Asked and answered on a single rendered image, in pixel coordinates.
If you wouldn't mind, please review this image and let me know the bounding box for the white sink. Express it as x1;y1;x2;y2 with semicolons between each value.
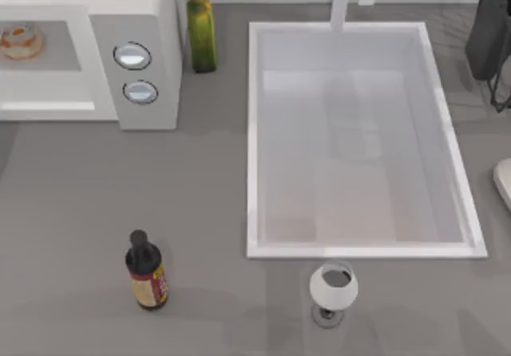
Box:
245;21;489;260

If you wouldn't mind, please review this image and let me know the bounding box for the pale microwave oven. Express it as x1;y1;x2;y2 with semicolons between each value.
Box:
0;0;186;132

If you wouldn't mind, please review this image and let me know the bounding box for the small round microwave knob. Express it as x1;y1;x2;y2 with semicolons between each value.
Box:
122;79;160;105

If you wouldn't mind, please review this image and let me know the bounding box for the green bottle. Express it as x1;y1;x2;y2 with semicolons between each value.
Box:
185;0;218;74

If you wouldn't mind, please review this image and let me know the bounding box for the white wine glass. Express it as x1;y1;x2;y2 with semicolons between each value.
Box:
309;261;359;329

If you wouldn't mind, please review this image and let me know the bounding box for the dark bottle with red label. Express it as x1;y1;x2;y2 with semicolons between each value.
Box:
125;229;170;311

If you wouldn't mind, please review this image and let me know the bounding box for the large round microwave knob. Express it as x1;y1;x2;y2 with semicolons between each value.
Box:
113;41;153;70

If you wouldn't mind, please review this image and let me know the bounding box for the tall white tap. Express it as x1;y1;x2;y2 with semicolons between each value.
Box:
329;0;355;34

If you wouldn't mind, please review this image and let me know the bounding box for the round bread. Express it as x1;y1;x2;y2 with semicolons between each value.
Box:
0;23;46;61

